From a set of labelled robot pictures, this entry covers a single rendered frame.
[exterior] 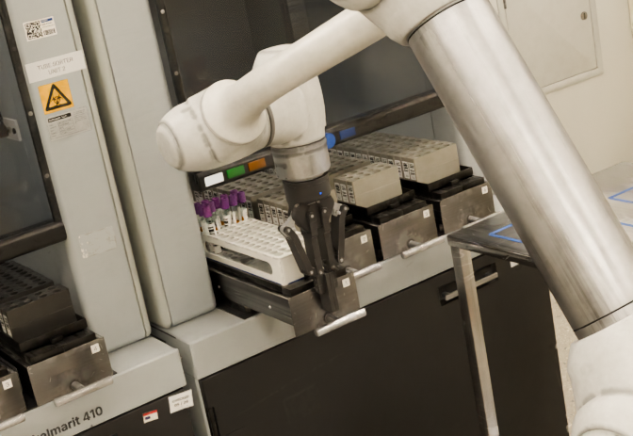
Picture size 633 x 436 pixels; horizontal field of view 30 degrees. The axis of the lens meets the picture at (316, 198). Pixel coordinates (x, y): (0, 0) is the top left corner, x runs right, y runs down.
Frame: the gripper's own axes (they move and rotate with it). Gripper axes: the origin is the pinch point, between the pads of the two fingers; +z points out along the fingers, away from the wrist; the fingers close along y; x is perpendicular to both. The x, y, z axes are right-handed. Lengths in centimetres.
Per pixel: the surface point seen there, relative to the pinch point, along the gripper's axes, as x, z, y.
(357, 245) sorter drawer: -16.8, 1.3, -18.4
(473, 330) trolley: 5.5, 15.6, -24.7
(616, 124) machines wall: -137, 44, -216
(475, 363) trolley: 4.8, 22.3, -24.4
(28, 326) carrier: -24.4, -4.4, 42.8
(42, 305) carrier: -24.4, -6.9, 39.7
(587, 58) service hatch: -136, 17, -205
